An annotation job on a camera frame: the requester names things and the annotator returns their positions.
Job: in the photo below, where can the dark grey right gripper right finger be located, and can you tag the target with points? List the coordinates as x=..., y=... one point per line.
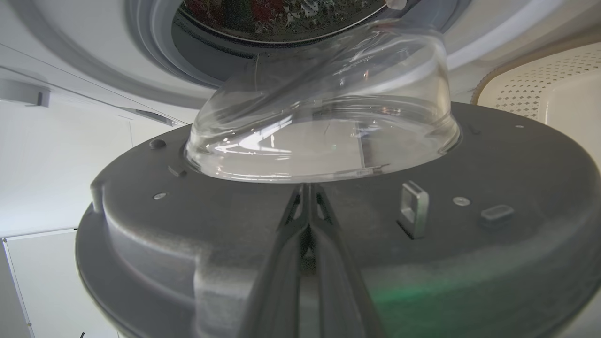
x=342, y=291

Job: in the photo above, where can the cream perforated laundry basket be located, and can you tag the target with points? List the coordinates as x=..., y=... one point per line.
x=563, y=89

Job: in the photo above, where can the dark washing machine door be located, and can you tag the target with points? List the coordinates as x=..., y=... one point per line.
x=469, y=263

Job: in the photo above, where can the white front-load washing machine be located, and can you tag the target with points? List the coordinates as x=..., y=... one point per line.
x=94, y=42

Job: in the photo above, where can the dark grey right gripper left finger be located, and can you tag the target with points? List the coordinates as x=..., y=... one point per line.
x=277, y=281

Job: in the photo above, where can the white board with grey frame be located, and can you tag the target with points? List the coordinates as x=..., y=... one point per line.
x=51, y=291

